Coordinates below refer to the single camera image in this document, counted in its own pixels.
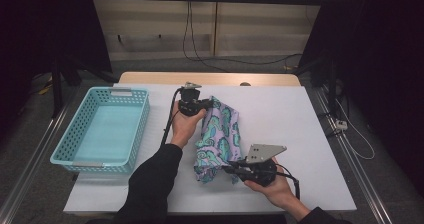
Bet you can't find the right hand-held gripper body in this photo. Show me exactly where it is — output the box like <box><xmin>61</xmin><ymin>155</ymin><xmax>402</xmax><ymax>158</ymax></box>
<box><xmin>239</xmin><ymin>143</ymin><xmax>288</xmax><ymax>188</ymax></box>

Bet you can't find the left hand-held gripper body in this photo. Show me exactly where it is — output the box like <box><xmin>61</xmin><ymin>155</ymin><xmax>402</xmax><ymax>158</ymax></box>
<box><xmin>177</xmin><ymin>81</ymin><xmax>205</xmax><ymax>117</ymax></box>

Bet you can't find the lilac seahorse print garment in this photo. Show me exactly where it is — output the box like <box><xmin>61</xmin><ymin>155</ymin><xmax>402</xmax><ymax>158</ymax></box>
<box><xmin>193</xmin><ymin>95</ymin><xmax>243</xmax><ymax>185</ymax></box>

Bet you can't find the turquoise perforated plastic basket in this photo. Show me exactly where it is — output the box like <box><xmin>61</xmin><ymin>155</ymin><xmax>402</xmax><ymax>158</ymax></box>
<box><xmin>49</xmin><ymin>86</ymin><xmax>151</xmax><ymax>176</ymax></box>

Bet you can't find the person's left hand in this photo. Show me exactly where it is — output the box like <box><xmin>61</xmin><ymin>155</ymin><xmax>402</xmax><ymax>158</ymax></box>
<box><xmin>170</xmin><ymin>108</ymin><xmax>208</xmax><ymax>149</ymax></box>

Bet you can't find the person's right hand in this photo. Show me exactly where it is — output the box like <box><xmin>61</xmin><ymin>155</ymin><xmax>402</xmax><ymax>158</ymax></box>
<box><xmin>243</xmin><ymin>157</ymin><xmax>304</xmax><ymax>215</ymax></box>

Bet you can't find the black metal stand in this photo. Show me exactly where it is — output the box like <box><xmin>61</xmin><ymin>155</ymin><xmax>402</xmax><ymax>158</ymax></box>
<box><xmin>49</xmin><ymin>55</ymin><xmax>118</xmax><ymax>119</ymax></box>
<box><xmin>293</xmin><ymin>55</ymin><xmax>338</xmax><ymax>119</ymax></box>

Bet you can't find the yellow floor strip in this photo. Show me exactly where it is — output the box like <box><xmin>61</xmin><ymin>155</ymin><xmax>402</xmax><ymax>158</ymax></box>
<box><xmin>38</xmin><ymin>83</ymin><xmax>54</xmax><ymax>96</ymax></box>

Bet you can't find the black curtain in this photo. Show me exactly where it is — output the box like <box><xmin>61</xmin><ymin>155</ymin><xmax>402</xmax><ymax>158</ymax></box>
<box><xmin>0</xmin><ymin>0</ymin><xmax>113</xmax><ymax>142</ymax></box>
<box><xmin>298</xmin><ymin>0</ymin><xmax>424</xmax><ymax>198</ymax></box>

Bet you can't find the left hand-held gripper cable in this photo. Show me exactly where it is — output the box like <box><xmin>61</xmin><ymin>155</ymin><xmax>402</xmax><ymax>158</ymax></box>
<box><xmin>160</xmin><ymin>87</ymin><xmax>186</xmax><ymax>148</ymax></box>

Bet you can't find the hand-held gripper cable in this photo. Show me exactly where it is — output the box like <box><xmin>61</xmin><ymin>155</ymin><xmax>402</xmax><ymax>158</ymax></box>
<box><xmin>160</xmin><ymin>87</ymin><xmax>186</xmax><ymax>148</ymax></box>
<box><xmin>274</xmin><ymin>163</ymin><xmax>301</xmax><ymax>201</ymax></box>

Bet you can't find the right hand-held gripper cable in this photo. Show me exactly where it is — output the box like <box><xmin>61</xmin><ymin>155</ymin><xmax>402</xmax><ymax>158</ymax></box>
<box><xmin>274</xmin><ymin>163</ymin><xmax>301</xmax><ymax>201</ymax></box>

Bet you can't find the black wall cable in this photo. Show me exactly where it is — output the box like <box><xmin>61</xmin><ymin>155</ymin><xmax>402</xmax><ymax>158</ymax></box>
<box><xmin>188</xmin><ymin>0</ymin><xmax>304</xmax><ymax>66</ymax></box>
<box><xmin>182</xmin><ymin>0</ymin><xmax>231</xmax><ymax>73</ymax></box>

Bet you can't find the aluminium floor rail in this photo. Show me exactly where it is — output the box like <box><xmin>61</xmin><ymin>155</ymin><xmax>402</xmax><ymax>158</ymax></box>
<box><xmin>0</xmin><ymin>87</ymin><xmax>88</xmax><ymax>224</ymax></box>
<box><xmin>310</xmin><ymin>86</ymin><xmax>395</xmax><ymax>224</ymax></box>

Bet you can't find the white cable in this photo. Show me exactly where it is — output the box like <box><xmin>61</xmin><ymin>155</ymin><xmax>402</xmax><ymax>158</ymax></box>
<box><xmin>334</xmin><ymin>97</ymin><xmax>376</xmax><ymax>161</ymax></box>

